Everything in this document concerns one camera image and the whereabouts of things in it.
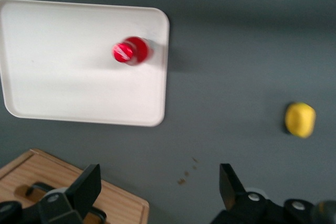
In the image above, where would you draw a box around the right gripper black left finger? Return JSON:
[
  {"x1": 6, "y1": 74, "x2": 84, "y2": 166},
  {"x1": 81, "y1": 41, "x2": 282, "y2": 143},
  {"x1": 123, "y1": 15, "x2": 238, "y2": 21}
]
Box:
[{"x1": 0, "y1": 163, "x2": 102, "y2": 224}]

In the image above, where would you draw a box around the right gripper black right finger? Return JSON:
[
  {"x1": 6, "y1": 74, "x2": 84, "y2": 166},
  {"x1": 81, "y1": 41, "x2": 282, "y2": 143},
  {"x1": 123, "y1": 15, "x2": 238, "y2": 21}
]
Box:
[{"x1": 209, "y1": 163, "x2": 316, "y2": 224}]

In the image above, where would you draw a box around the red coke bottle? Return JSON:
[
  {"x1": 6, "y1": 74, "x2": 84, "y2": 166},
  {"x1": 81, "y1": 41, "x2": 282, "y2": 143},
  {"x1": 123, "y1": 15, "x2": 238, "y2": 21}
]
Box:
[{"x1": 111, "y1": 36, "x2": 154, "y2": 67}]

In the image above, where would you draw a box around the cream rectangular plastic tray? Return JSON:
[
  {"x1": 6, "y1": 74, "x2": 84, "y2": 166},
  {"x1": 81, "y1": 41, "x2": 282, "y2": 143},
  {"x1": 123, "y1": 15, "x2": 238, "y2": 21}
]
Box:
[{"x1": 0, "y1": 0, "x2": 171, "y2": 128}]

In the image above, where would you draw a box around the oak wooden drawer cabinet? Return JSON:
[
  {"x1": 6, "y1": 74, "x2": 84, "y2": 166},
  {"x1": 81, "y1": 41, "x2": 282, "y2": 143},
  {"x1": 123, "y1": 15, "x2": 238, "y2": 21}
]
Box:
[{"x1": 0, "y1": 148, "x2": 150, "y2": 224}]

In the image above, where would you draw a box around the yellow toy lemon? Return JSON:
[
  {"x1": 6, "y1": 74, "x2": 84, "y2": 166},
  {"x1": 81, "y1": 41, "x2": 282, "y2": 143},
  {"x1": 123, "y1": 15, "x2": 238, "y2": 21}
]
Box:
[{"x1": 284, "y1": 101, "x2": 317, "y2": 139}]

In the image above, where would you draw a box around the dark grey table mat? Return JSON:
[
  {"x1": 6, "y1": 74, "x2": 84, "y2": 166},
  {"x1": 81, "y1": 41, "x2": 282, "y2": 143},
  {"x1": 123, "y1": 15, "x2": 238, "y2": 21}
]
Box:
[{"x1": 0, "y1": 0, "x2": 336, "y2": 224}]

